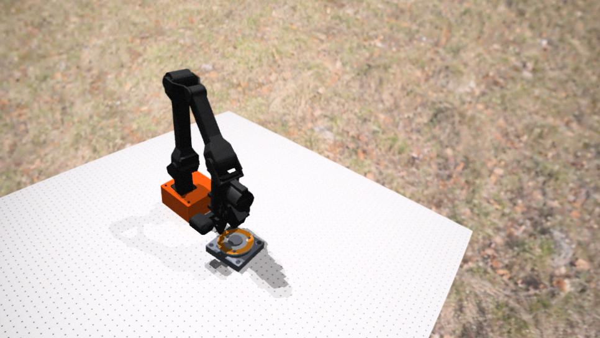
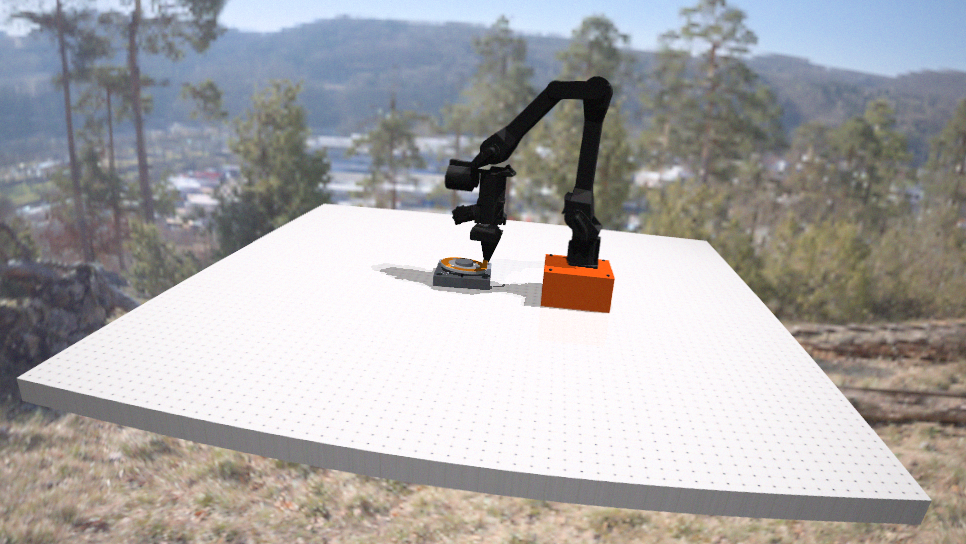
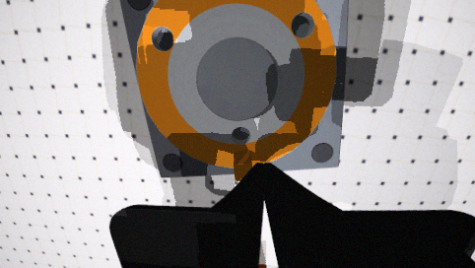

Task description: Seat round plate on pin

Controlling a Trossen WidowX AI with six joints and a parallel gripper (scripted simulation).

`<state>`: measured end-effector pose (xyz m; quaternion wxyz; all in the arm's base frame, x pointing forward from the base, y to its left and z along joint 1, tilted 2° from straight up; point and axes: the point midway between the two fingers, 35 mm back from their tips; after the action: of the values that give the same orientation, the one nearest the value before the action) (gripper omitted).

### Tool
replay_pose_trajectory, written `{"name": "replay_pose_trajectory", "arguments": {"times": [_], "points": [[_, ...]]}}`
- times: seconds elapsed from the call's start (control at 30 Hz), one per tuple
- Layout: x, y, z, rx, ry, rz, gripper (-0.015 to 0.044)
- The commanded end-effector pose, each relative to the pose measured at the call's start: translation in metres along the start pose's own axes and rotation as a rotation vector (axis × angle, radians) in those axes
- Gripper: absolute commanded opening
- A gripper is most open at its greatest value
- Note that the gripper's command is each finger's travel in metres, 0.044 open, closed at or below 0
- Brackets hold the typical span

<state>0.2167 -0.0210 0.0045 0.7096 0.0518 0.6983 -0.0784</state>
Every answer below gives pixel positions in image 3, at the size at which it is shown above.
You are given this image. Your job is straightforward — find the orange round plate with holes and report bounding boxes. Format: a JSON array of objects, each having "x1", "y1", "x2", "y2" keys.
[{"x1": 136, "y1": 0, "x2": 337, "y2": 181}]

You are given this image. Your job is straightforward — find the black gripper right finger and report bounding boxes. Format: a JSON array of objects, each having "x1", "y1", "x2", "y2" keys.
[{"x1": 264, "y1": 163, "x2": 475, "y2": 268}]

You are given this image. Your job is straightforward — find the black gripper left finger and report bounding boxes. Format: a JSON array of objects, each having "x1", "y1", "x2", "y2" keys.
[{"x1": 109, "y1": 163, "x2": 266, "y2": 268}]

